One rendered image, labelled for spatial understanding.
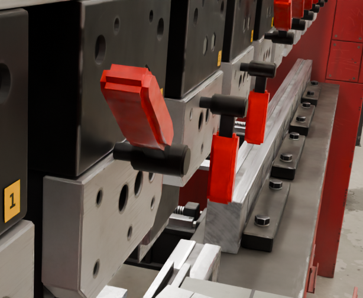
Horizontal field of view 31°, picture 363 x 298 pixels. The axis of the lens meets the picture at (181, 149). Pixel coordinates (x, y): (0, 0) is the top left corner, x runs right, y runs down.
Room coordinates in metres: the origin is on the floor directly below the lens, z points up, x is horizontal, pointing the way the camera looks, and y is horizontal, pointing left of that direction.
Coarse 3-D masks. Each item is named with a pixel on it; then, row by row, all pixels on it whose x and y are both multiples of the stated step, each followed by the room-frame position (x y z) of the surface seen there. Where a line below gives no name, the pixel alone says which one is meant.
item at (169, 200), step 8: (168, 184) 0.60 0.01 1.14; (168, 192) 0.60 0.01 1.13; (176, 192) 0.64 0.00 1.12; (160, 200) 0.58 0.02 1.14; (168, 200) 0.61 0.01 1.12; (176, 200) 0.64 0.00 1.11; (160, 208) 0.58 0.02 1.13; (168, 208) 0.61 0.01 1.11; (160, 216) 0.58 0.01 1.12; (168, 216) 0.61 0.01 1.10; (160, 224) 0.58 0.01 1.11; (152, 232) 0.56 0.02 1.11; (160, 232) 0.62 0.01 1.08; (144, 240) 0.55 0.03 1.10; (152, 240) 0.59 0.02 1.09; (144, 248) 0.57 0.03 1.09
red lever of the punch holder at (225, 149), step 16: (224, 96) 0.54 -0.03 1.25; (240, 96) 0.54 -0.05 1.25; (224, 112) 0.53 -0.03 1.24; (240, 112) 0.53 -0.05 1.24; (224, 128) 0.54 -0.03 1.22; (224, 144) 0.53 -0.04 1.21; (224, 160) 0.53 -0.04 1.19; (224, 176) 0.53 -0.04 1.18; (208, 192) 0.54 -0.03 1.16; (224, 192) 0.53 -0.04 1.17
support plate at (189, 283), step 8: (184, 280) 0.67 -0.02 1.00; (192, 280) 0.67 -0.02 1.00; (200, 280) 0.68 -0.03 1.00; (184, 288) 0.66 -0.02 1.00; (192, 288) 0.66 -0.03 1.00; (200, 288) 0.66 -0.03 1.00; (208, 288) 0.66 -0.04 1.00; (216, 288) 0.66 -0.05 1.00; (224, 288) 0.66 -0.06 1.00; (232, 288) 0.66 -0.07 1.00; (240, 288) 0.67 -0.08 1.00; (216, 296) 0.64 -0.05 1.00; (224, 296) 0.64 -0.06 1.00; (232, 296) 0.65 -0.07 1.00; (240, 296) 0.65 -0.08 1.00; (248, 296) 0.65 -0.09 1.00; (256, 296) 0.65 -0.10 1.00; (264, 296) 0.65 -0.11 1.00; (272, 296) 0.65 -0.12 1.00; (280, 296) 0.65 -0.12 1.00
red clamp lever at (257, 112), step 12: (252, 60) 0.74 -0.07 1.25; (252, 72) 0.73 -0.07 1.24; (264, 72) 0.73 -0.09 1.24; (264, 84) 0.73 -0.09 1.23; (252, 96) 0.73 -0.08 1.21; (264, 96) 0.73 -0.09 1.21; (252, 108) 0.73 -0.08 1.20; (264, 108) 0.73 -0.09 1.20; (252, 120) 0.73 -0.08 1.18; (264, 120) 0.73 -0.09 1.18; (252, 132) 0.73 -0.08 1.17; (264, 132) 0.73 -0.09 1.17
